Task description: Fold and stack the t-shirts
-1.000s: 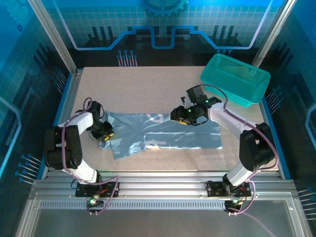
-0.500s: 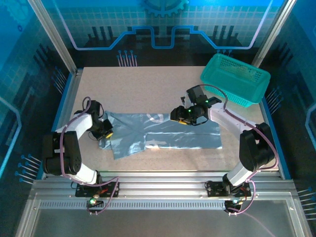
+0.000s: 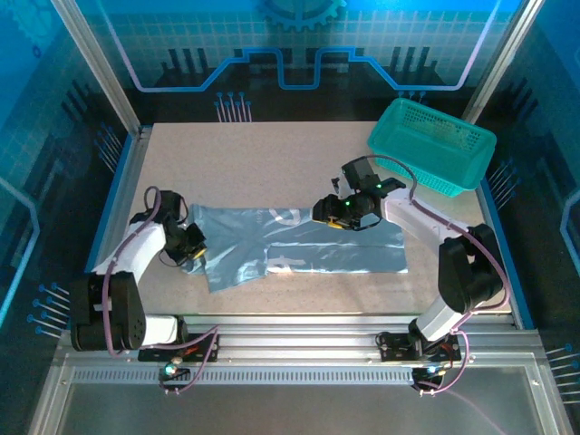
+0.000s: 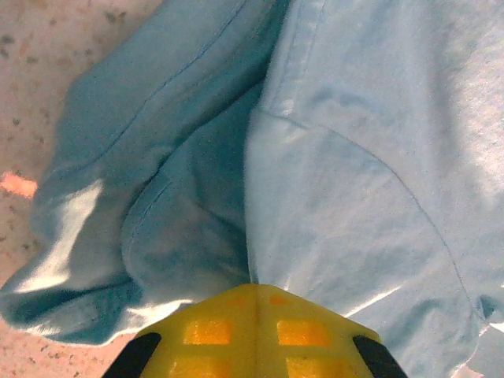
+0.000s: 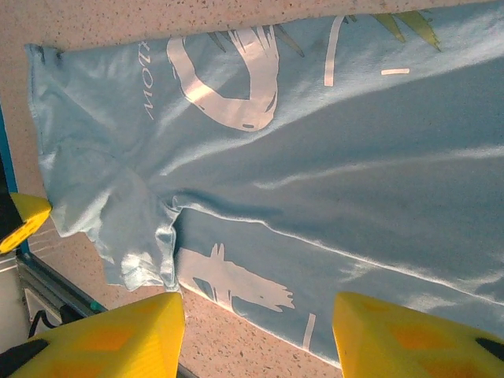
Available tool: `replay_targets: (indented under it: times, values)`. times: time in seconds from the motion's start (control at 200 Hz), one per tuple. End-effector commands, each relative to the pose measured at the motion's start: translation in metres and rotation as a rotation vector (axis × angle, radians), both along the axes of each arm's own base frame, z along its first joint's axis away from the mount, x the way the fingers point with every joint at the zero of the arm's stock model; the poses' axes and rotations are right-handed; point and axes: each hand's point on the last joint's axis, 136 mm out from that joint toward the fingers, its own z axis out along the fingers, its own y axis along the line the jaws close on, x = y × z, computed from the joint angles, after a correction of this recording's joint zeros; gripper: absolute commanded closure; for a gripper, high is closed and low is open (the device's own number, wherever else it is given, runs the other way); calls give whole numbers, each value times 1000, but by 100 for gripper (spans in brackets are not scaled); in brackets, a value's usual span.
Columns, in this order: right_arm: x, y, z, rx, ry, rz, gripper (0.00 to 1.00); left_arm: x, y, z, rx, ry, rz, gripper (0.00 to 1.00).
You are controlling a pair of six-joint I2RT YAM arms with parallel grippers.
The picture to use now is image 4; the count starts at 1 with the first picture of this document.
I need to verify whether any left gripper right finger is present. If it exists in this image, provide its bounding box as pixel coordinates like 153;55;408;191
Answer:
258;283;410;378

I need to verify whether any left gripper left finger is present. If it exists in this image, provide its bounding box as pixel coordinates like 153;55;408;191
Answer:
101;283;259;378

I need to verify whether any grey-blue t-shirt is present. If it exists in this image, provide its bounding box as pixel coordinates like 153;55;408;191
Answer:
0;0;504;378

